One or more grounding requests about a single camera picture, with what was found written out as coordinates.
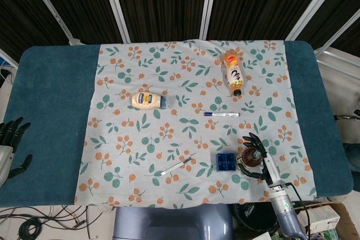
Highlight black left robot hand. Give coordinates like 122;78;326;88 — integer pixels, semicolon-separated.
0;116;33;188

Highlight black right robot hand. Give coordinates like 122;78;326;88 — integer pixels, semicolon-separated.
238;132;282;189

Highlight brown tea bottle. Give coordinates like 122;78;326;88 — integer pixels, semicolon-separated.
235;146;264;178

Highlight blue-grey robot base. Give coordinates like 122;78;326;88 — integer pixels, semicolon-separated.
112;204;235;240

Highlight orange juice bottle white label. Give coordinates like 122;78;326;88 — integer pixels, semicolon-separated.
221;49;245;96

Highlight mayonnaise squeeze bottle blue cap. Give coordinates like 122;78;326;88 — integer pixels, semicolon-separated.
131;92;170;110

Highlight blue ice cube tray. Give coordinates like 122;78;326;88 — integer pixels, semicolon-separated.
215;152;236;173

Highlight black round bin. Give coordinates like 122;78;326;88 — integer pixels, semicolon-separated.
232;202;282;237

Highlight teal table cover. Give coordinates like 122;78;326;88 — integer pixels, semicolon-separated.
0;39;354;206

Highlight white carton box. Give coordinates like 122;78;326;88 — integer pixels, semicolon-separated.
296;205;341;233

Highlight blue white marker pen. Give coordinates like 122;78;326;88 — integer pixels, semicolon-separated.
204;112;241;118

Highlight brown cardboard box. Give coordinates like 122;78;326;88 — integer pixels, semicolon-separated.
294;202;356;240

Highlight floral print tablecloth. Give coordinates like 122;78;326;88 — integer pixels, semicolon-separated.
73;39;318;209

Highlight black room divider screen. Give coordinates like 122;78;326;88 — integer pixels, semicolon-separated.
0;0;360;64

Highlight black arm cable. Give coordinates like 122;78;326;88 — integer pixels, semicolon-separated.
282;183;312;234

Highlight black floor cables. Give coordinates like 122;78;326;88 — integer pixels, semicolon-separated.
0;205;115;240

